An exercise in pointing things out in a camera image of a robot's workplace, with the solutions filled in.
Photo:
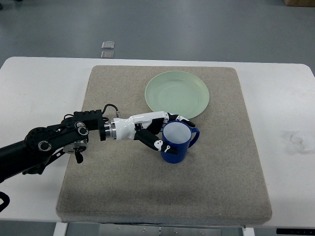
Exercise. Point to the black control panel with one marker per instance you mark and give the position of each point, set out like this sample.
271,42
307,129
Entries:
291,231

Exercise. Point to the light green plate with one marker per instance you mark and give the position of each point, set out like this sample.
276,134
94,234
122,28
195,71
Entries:
177,92

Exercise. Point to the cardboard box corner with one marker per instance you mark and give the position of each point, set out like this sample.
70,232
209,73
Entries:
300,3

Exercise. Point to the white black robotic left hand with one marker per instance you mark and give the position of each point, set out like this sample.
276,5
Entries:
145,127

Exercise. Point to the metal table frame bracket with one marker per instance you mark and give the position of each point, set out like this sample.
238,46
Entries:
166,230

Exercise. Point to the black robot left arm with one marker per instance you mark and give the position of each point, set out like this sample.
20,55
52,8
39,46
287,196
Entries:
43,145

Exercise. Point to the beige felt mat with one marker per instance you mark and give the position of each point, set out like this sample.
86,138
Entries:
220,181

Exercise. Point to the blue enamel mug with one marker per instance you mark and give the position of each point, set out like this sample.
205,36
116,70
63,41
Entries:
179,136

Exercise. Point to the upper floor outlet cover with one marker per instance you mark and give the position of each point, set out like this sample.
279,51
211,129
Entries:
108,45

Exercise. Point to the floor outlet cover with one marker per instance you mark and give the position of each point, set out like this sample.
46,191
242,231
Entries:
108,45
107,54

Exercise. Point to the lower floor outlet cover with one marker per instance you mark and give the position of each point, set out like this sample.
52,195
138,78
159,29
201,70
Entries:
107,54

